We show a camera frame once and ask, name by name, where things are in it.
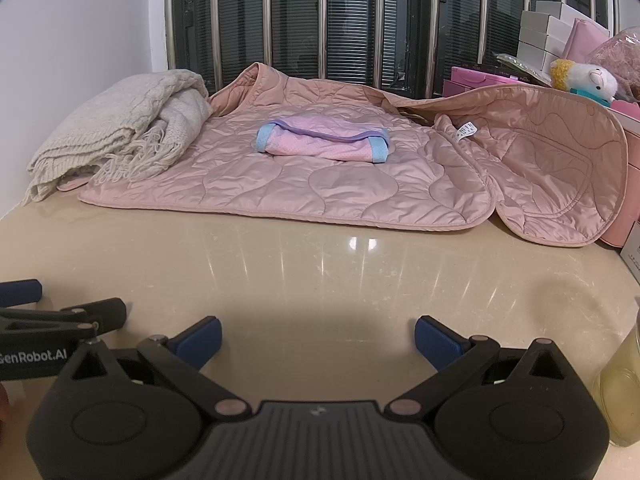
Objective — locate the pink quilted jacket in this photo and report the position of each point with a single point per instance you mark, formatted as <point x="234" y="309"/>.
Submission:
<point x="325" y="190"/>

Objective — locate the clear bag of pink fluff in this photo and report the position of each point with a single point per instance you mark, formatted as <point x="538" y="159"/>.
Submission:
<point x="625" y="57"/>

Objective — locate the white plush toy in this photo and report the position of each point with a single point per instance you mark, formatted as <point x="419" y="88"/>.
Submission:
<point x="592" y="80"/>

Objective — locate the clear flat packet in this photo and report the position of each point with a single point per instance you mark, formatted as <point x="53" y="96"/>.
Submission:
<point x="522" y="65"/>

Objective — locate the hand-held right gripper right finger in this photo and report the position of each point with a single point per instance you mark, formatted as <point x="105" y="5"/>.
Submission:
<point x="441" y="342"/>

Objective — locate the beige knitted fringed scarf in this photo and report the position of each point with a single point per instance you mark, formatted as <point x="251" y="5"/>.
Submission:
<point x="110" y="120"/>

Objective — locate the pink purple garment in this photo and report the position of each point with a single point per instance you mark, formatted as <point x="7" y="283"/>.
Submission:
<point x="325" y="140"/>

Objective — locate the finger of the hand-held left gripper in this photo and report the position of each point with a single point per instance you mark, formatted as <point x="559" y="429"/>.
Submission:
<point x="20" y="292"/>
<point x="97" y="314"/>

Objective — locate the magenta storage box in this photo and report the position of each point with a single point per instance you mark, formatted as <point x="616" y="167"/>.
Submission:
<point x="482" y="76"/>

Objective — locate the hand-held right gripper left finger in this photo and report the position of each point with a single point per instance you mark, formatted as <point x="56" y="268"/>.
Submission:
<point x="199" y="342"/>

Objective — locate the metal window guard bars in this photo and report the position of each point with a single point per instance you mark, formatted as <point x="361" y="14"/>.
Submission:
<point x="375" y="20"/>

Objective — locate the yellowish glass jar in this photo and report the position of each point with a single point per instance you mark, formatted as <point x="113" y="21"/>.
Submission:
<point x="622" y="390"/>

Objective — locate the pink pouch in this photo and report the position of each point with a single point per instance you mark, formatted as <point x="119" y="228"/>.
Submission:
<point x="585" y="40"/>

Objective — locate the white printed cardboard box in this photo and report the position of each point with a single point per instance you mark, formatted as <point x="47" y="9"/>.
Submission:
<point x="632" y="252"/>

